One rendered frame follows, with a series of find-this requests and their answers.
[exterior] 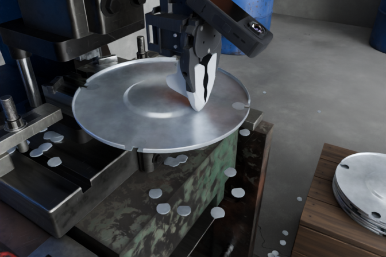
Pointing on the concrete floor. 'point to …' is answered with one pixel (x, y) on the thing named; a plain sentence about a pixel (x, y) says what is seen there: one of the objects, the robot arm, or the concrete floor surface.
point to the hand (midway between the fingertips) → (202, 104)
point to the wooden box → (332, 218)
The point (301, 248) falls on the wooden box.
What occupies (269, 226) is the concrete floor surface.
